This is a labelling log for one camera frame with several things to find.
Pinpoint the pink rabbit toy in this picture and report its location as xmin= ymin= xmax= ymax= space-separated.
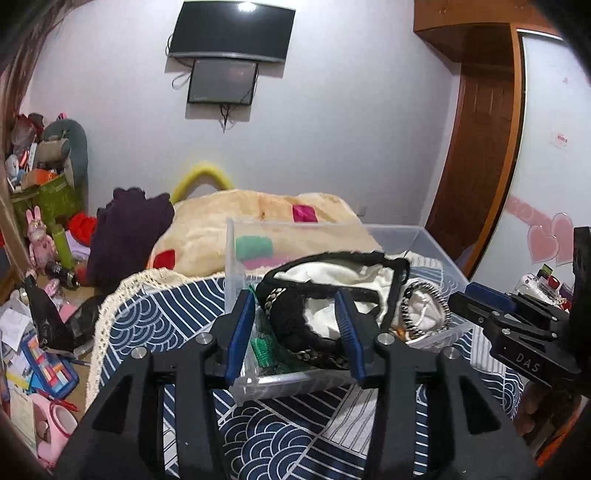
xmin=26 ymin=206 xmax=57 ymax=273

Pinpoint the blue white patterned tablecloth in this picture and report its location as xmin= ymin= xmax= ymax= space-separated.
xmin=85 ymin=255 xmax=525 ymax=480

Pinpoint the green knitted glove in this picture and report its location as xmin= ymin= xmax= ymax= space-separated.
xmin=250 ymin=297 xmax=305 ymax=376

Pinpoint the small wall monitor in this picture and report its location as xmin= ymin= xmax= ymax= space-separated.
xmin=187 ymin=59 xmax=259 ymax=106

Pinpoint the wooden overhead cabinet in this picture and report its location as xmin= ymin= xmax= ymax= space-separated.
xmin=414 ymin=0 xmax=558 ymax=67

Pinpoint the red cloth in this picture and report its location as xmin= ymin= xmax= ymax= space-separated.
xmin=68 ymin=212 xmax=97 ymax=247

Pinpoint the white sliding wardrobe door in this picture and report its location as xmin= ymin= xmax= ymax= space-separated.
xmin=473 ymin=30 xmax=590 ymax=291

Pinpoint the yellow curved tube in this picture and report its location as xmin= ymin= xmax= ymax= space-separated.
xmin=170 ymin=162 xmax=235 ymax=204

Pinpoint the green cardboard box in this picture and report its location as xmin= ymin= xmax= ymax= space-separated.
xmin=11 ymin=175 xmax=83 ymax=236

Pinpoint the large wall television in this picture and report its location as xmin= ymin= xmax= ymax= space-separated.
xmin=168 ymin=1 xmax=296 ymax=63

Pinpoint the colourful pencil case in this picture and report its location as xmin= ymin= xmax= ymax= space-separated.
xmin=20 ymin=332 xmax=79 ymax=400

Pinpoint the green bottle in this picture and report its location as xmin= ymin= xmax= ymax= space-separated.
xmin=51 ymin=224 xmax=75 ymax=269

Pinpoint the clear plastic storage box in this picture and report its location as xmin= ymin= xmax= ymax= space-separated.
xmin=225 ymin=220 xmax=470 ymax=404

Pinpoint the brown wooden door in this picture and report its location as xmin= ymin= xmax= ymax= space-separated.
xmin=426 ymin=64 xmax=515 ymax=277

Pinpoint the beige patchwork blanket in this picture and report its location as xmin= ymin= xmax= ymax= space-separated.
xmin=148 ymin=190 xmax=381 ymax=277

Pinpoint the green plush dinosaur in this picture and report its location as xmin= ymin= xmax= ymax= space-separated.
xmin=34 ymin=118 xmax=88 ymax=189

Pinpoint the brown striped curtain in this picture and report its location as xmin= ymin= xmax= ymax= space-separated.
xmin=1 ymin=0 xmax=87 ymax=153

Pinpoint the black white fabric bag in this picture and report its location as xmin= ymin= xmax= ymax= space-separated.
xmin=256 ymin=251 xmax=411 ymax=370

